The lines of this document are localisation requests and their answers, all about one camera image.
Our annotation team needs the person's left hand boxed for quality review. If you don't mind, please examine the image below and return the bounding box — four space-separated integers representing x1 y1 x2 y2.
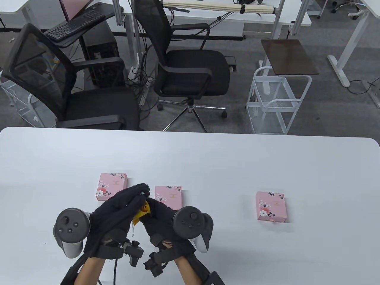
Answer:
84 183 150 259

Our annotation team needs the person's right hand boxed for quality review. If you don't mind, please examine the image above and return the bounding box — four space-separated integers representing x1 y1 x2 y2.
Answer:
142 197 197 262

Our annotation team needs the yellow cloth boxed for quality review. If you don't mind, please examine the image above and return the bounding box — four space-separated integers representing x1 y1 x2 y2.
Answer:
132 200 151 227

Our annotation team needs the silver necklace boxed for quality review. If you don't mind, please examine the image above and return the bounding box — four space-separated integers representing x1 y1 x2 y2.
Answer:
131 191 149 238

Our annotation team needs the pink floral jewelry box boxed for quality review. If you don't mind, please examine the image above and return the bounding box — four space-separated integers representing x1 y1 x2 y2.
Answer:
155 186 182 210
96 173 128 201

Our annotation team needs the grey handheld controller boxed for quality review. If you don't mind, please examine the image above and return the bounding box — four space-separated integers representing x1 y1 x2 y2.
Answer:
53 208 91 259
173 206 214 254

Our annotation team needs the pink floral box sleeve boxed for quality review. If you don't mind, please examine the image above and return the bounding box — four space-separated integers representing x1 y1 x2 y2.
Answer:
256 191 288 223

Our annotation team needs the black forearm sensor box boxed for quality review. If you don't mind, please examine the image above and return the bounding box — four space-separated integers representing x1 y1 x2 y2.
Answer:
204 271 227 285

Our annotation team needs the person's right forearm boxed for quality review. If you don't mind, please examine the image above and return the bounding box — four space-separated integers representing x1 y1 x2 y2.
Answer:
173 256 203 285

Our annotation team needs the person's left forearm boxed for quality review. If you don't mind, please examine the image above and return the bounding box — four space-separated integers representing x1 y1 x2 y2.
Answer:
74 257 105 285

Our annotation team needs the black mesh office chair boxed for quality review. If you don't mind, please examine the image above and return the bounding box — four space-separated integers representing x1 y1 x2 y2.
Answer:
1 23 144 131

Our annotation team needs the black office chair chrome base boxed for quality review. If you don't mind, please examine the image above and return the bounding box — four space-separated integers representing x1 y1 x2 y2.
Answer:
133 0 237 132

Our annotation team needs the black computer tower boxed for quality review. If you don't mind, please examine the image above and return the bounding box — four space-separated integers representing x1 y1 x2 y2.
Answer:
83 22 126 88

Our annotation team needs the black keyboard tray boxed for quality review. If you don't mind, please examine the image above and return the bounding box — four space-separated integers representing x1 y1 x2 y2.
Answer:
45 6 124 48

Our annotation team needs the black keyboard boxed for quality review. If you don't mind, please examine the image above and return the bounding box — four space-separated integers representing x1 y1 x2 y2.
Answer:
45 10 107 41

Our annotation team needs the dark wooden board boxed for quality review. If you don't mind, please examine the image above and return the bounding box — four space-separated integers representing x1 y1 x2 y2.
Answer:
261 39 319 75

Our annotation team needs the white desk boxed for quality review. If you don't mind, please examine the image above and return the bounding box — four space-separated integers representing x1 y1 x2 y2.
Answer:
113 0 312 64
0 0 116 30
327 0 380 109

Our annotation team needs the distant chair base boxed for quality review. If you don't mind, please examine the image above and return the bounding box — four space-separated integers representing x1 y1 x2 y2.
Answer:
330 0 368 20

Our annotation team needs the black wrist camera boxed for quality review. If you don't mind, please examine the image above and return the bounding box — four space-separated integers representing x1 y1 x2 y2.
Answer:
102 237 145 267
143 240 173 278

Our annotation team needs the white wire cart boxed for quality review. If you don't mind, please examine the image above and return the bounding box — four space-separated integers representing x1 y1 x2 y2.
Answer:
0 71 57 128
246 67 312 135

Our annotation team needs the tangle of black cables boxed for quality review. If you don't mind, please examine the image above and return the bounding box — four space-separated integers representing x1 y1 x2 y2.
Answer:
126 50 156 113

